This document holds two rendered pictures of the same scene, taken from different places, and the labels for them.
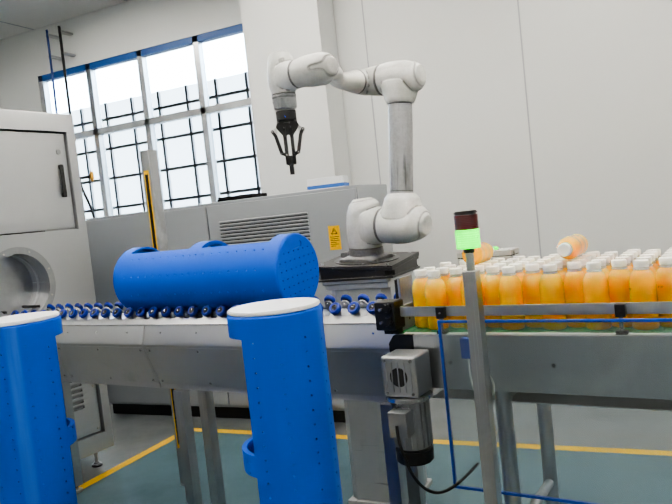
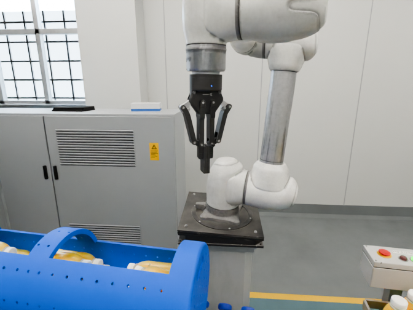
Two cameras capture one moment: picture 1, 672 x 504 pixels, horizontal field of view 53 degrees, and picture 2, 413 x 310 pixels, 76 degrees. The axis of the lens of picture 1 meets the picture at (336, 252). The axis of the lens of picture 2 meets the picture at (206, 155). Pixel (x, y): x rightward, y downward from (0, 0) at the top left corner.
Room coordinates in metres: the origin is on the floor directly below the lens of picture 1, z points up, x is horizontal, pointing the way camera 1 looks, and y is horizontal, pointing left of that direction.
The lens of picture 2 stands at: (1.94, 0.36, 1.66)
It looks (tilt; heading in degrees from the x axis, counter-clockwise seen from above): 15 degrees down; 339
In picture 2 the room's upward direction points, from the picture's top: straight up
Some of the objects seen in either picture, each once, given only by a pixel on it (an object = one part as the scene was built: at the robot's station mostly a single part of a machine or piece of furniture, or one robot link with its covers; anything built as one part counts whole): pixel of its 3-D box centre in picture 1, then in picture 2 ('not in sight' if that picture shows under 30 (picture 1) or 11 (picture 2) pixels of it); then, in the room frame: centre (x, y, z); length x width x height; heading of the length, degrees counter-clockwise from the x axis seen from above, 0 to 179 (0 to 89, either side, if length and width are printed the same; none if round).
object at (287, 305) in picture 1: (273, 306); not in sight; (2.01, 0.20, 1.03); 0.28 x 0.28 x 0.01
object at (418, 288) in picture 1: (423, 300); not in sight; (2.14, -0.26, 0.98); 0.07 x 0.07 x 0.17
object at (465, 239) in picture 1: (467, 238); not in sight; (1.79, -0.35, 1.18); 0.06 x 0.06 x 0.05
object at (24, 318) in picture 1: (18, 319); not in sight; (2.44, 1.18, 1.03); 0.28 x 0.28 x 0.01
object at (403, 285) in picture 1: (404, 294); not in sight; (2.30, -0.22, 0.99); 0.10 x 0.02 x 0.12; 148
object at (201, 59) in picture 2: (284, 102); (206, 60); (2.52, 0.13, 1.72); 0.09 x 0.09 x 0.06
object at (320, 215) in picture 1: (238, 306); (71, 186); (4.65, 0.71, 0.72); 2.15 x 0.54 x 1.45; 65
